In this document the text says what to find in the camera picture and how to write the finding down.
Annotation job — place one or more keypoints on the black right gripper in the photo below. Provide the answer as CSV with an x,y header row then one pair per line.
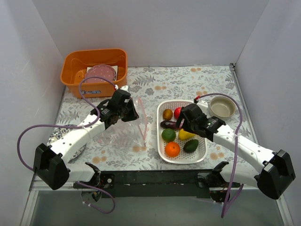
x,y
182,120

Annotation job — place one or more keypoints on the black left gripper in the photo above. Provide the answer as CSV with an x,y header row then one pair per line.
x,y
131,112

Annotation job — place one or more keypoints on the yellow mango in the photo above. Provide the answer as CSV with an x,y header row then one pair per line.
x,y
184,135

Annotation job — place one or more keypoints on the clear zip top bag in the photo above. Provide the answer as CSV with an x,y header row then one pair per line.
x,y
127,134

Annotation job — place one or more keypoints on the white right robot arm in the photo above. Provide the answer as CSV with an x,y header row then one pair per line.
x,y
274,170

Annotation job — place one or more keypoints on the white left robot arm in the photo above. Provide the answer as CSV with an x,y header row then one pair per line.
x,y
51,163

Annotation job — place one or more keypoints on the red apple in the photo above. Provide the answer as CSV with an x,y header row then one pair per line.
x,y
177,112

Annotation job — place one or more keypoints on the brown kiwi fruit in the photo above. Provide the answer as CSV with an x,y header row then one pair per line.
x,y
167,114

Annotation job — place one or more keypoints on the purple eggplant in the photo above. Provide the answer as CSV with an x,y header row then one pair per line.
x,y
169,125

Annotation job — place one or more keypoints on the dark green avocado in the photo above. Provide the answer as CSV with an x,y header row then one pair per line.
x,y
191,146

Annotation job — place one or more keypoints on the green lime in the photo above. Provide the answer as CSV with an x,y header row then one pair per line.
x,y
168,135

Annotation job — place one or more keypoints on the white perforated plastic basket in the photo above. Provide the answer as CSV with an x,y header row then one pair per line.
x,y
183,157

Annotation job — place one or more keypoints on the beige ceramic bowl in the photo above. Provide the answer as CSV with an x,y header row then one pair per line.
x,y
222,107

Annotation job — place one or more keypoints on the orange tangerine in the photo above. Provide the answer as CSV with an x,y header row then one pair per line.
x,y
172,149

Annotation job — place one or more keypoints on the floral patterned table mat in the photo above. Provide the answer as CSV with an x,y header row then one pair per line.
x,y
154,85

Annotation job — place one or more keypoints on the pink polka dot plate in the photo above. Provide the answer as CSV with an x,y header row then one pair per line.
x,y
104,71

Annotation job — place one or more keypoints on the orange plastic tub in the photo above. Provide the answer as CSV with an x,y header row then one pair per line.
x,y
75,68

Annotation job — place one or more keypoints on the blue floral plate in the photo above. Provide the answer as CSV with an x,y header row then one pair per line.
x,y
59,133

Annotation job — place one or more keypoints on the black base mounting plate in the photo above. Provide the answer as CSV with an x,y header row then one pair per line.
x,y
156,183

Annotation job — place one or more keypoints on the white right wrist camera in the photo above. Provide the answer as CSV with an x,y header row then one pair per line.
x,y
203,105

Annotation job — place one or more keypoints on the aluminium table edge rail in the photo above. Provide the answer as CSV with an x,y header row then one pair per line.
x,y
281,202

